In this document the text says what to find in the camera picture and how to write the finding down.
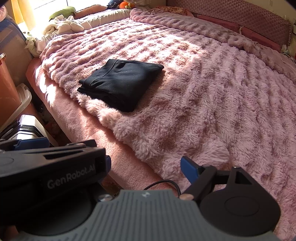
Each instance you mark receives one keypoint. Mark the white crumpled cloth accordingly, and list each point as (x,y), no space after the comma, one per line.
(56,27)

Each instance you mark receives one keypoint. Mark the pink fluffy blanket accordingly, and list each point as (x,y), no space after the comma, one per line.
(221,98)

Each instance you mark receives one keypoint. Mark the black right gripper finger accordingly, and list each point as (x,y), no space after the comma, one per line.
(232,201)

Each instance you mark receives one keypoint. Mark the black pants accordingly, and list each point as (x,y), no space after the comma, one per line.
(120,83)

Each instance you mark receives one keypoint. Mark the pink quilted headboard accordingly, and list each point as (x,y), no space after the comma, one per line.
(243,13)

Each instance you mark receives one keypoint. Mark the pink bed sheet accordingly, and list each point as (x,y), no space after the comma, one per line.
(79,125)

